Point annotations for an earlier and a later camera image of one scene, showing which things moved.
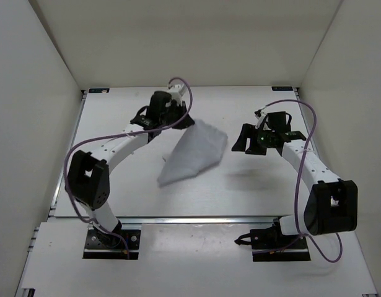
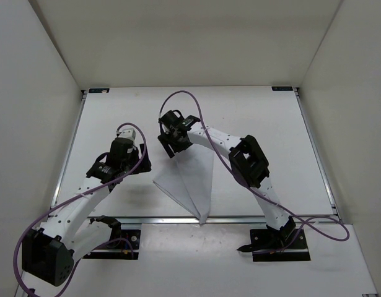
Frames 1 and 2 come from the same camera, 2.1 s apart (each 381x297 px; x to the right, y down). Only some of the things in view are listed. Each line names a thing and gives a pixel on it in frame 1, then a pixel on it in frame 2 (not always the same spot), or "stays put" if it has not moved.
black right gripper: x=248 y=132 -> x=166 y=138
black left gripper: x=185 y=121 -> x=145 y=163
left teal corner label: x=98 y=90 stays put
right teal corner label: x=282 y=88 stays put
